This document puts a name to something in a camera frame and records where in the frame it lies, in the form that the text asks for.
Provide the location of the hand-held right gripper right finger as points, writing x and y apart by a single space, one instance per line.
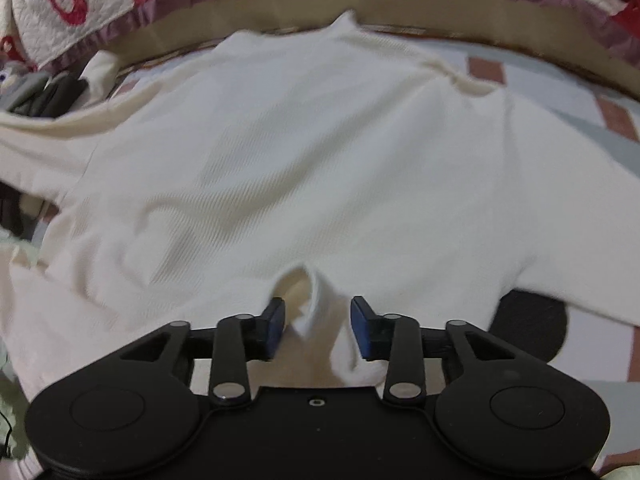
361 327

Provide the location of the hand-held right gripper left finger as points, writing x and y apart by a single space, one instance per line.
274 327

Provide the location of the white sweatshirt with green trim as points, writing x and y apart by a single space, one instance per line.
300 160

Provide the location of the dark grey knit sweater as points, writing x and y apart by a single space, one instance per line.
57 95

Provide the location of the grey plush rabbit toy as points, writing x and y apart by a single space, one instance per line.
10 77

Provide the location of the checkered rug with dog print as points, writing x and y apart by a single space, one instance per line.
550 90

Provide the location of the beige bed base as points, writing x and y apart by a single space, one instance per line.
400 5

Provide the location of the cream folded garment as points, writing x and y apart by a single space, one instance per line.
100 72

